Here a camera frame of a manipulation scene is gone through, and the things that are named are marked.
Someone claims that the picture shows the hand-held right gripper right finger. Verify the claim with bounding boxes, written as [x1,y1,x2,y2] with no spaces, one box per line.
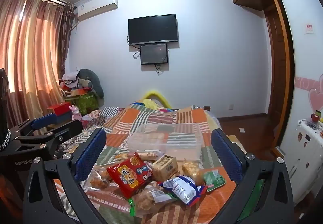
[211,128,294,224]

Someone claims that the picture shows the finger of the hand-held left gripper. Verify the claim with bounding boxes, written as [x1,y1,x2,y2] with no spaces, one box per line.
[15,120,83,148]
[9,113,59,138]

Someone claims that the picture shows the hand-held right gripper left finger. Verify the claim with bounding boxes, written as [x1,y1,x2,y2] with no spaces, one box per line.
[23,127,108,224]

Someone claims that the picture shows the green snack packet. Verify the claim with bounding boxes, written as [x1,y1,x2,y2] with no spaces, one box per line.
[202,169,227,192]

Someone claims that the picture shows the clear bag of yellow puffs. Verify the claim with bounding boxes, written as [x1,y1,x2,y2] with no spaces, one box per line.
[182,159,205,186]

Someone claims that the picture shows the red snack packet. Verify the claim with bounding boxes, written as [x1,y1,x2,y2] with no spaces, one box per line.
[107,152,153,198]

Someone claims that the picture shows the blue white snack packet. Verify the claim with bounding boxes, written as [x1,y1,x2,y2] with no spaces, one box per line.
[158,176,208,207]

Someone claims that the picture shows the clear plastic container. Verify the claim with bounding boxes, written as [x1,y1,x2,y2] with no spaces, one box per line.
[127,122,204,161]

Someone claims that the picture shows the brown cracker packet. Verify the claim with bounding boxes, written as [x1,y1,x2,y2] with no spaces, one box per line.
[151,154,179,182]

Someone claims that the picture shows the clear bag of orange snacks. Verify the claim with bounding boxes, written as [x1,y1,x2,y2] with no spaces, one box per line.
[84,165,112,191]

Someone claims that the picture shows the red box with dark base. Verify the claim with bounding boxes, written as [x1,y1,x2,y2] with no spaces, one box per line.
[47,102,74,125]

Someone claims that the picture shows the pink plush toy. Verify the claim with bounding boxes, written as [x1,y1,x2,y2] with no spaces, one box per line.
[69,104,83,121]

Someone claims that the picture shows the green patterned bag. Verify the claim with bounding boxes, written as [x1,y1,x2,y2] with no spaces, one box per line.
[75,93,99,116]

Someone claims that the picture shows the pile of clothes and bags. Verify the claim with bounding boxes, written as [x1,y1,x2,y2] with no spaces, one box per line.
[78,69,104,100]

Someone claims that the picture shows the beige snack bar packet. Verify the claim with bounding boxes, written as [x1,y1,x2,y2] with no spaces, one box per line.
[137,151,165,160]

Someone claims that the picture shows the orange striped curtain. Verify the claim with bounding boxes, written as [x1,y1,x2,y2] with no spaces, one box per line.
[0,0,66,128]

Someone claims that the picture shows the clear bag of brown pastries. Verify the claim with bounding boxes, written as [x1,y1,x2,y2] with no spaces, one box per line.
[127,186,177,217]

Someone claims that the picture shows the patchwork blanket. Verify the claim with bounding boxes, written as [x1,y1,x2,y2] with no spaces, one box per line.
[53,104,253,224]

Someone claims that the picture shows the brown patterned curtain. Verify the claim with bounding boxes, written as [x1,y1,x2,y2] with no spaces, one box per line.
[58,2,77,83]

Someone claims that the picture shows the yellow foam tube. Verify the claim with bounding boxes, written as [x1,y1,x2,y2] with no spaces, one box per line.
[141,90,171,108]

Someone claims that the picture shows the wooden door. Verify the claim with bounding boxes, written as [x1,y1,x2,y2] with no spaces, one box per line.
[262,0,296,157]

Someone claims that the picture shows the small black monitor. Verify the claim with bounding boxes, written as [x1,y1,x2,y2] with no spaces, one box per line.
[140,43,169,65]

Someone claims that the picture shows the white wardrobe door pink hearts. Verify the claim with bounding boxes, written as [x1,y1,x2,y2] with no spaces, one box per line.
[271,0,323,204]

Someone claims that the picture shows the white air conditioner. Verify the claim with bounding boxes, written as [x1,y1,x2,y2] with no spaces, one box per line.
[77,0,119,22]

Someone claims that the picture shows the large black television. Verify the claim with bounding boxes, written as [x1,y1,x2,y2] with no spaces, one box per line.
[128,14,179,46]

